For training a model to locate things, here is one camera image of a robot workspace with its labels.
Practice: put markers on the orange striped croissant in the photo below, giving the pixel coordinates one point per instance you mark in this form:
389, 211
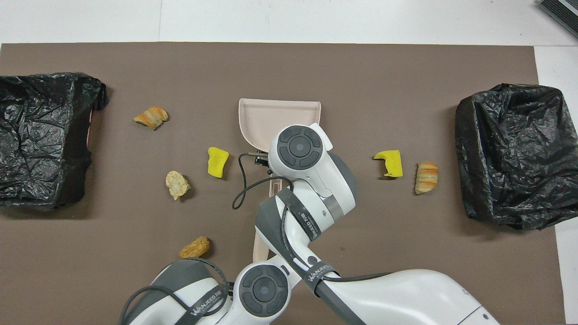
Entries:
426, 178
152, 116

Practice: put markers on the brown bread roll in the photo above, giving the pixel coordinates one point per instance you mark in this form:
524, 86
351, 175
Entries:
194, 248

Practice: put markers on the dark ribbed device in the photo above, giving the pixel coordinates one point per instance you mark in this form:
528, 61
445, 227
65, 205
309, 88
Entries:
562, 9

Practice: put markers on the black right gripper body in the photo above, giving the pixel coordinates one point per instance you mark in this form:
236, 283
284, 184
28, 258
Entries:
263, 161

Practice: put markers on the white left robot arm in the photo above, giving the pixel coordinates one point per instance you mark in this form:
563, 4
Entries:
264, 289

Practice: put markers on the black bag lined trash bin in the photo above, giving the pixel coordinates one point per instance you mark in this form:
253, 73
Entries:
510, 149
45, 135

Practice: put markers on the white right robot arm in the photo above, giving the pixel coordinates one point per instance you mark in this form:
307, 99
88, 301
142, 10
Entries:
406, 293

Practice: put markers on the beige hand brush black bristles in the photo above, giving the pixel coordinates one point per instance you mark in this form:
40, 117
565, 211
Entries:
259, 248

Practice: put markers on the beige plastic dustpan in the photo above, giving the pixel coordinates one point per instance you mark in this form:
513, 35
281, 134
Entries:
271, 117

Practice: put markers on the pale cream pastry piece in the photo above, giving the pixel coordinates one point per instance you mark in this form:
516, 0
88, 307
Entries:
177, 183

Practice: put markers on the notched yellow sponge piece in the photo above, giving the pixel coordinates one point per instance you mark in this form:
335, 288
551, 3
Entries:
393, 162

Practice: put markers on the thick yellow sponge piece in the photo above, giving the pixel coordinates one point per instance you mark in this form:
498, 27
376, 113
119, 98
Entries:
217, 162

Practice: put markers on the large brown paper table mat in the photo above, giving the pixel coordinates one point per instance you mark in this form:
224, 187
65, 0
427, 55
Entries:
316, 67

